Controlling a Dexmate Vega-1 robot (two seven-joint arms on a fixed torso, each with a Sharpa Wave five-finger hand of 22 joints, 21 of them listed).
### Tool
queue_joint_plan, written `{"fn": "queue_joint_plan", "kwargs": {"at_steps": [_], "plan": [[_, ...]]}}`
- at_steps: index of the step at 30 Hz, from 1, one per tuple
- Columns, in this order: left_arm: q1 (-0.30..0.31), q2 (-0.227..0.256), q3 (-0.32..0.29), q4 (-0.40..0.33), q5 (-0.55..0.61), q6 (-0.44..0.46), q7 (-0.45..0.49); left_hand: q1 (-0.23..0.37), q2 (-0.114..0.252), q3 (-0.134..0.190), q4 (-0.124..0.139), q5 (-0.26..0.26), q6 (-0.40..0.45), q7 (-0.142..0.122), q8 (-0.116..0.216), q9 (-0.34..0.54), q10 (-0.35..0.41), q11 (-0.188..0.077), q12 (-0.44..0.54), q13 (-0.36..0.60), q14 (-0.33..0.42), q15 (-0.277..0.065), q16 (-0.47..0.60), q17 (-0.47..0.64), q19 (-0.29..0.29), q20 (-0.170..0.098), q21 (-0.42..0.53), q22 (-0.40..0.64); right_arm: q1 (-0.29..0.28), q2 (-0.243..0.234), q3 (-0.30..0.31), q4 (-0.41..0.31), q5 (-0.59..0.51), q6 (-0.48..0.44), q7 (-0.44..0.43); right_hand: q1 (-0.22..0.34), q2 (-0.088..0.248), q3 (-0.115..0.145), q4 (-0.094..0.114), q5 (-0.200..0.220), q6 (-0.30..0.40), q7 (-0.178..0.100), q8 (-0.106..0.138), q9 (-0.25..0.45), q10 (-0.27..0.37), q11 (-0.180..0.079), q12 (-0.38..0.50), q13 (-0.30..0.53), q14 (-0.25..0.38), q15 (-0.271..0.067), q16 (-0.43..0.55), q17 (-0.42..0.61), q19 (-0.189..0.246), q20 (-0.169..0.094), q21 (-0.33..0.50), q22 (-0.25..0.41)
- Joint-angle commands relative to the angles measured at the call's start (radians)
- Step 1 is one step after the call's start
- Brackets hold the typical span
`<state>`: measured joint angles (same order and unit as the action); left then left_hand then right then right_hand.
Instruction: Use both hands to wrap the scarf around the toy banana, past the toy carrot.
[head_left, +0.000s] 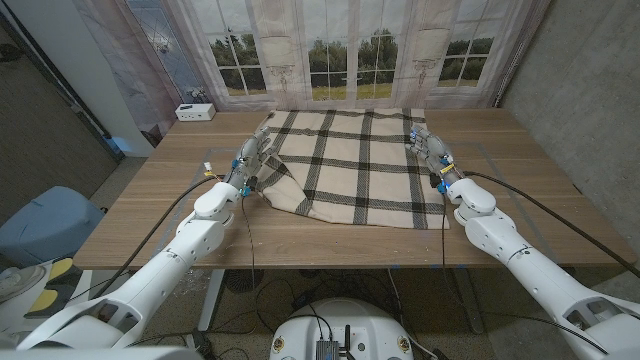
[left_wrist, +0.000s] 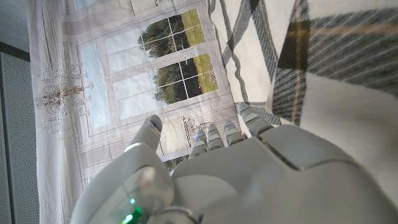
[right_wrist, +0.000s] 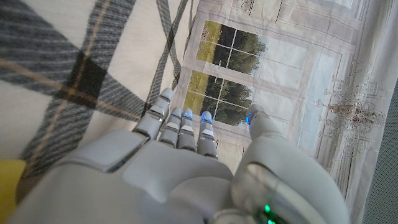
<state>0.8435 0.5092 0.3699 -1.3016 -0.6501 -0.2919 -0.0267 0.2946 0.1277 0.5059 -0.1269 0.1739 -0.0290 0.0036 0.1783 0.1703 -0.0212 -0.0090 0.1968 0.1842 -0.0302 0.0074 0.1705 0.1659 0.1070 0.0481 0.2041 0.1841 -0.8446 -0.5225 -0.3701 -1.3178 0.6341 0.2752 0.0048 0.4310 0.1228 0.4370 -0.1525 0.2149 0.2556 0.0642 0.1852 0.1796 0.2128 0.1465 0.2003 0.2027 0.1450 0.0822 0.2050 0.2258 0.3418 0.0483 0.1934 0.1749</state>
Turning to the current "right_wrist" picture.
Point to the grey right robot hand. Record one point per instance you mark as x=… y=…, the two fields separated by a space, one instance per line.
x=174 y=180

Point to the yellow toy banana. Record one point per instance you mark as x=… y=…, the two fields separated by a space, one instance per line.
x=7 y=183

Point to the cream plaid scarf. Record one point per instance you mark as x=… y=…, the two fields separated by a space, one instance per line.
x=46 y=46

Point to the printed window backdrop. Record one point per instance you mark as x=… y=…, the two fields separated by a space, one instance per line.
x=280 y=62

